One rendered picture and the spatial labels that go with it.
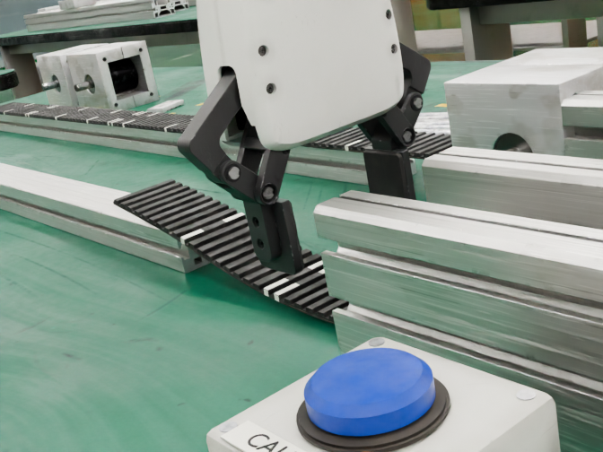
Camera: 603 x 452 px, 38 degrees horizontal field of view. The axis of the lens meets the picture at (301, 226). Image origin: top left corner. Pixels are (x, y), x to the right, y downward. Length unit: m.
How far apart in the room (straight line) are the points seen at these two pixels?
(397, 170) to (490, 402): 0.23
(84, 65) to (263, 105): 1.00
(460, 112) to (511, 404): 0.34
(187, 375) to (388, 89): 0.18
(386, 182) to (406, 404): 0.26
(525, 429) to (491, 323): 0.08
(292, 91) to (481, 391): 0.20
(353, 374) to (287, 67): 0.19
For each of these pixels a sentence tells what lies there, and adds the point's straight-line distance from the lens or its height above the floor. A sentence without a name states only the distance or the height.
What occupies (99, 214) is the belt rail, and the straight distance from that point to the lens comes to 0.70.
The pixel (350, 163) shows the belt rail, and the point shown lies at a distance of 0.74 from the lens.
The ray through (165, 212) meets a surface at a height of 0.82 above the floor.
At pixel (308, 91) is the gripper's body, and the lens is 0.43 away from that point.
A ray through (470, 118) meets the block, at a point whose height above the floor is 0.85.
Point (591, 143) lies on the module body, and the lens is 0.53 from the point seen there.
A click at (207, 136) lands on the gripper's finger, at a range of 0.41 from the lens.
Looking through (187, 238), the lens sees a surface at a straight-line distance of 0.58.
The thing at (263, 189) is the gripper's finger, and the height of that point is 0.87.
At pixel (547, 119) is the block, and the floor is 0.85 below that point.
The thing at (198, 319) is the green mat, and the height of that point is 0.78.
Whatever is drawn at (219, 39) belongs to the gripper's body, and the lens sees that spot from 0.43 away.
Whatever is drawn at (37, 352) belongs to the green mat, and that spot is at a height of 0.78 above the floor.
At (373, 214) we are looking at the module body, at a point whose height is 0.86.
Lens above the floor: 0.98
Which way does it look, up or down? 18 degrees down
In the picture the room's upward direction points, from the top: 11 degrees counter-clockwise
